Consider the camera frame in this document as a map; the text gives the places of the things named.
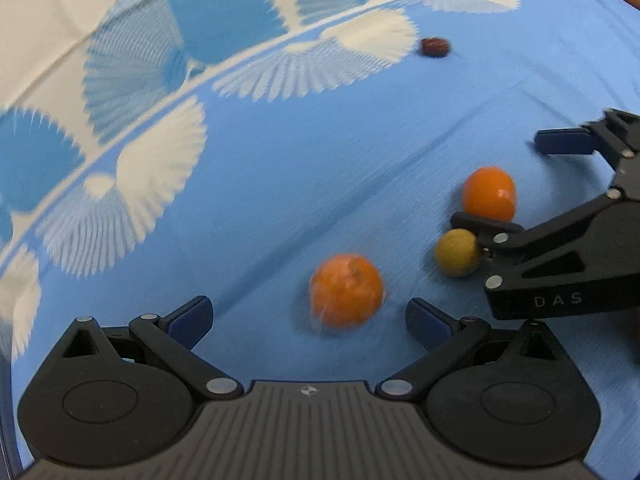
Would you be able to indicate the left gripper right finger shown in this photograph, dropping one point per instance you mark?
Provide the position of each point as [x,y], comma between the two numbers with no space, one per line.
[507,398]

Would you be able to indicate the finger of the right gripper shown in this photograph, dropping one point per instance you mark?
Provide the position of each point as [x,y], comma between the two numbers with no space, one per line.
[585,261]
[615,137]

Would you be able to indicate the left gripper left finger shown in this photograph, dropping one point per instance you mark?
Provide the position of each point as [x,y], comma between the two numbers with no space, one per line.
[111,396]

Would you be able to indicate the orange tangerine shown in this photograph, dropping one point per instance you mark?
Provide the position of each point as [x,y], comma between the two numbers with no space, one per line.
[345,291]
[489,192]

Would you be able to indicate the yellow green round fruit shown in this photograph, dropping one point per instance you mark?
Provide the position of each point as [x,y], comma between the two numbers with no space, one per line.
[457,253]

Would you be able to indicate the blue patterned cloth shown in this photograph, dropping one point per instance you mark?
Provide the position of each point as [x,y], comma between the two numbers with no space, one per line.
[323,138]

